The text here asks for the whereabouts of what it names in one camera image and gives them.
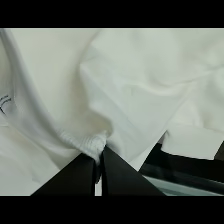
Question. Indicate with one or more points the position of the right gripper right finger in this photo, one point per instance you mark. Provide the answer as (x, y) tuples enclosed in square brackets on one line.
[(123, 176)]

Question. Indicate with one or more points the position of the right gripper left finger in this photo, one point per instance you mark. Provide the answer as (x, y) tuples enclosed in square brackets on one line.
[(75, 178)]

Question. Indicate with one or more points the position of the white long-sleeved shirt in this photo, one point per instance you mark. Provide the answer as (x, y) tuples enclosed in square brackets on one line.
[(133, 83)]

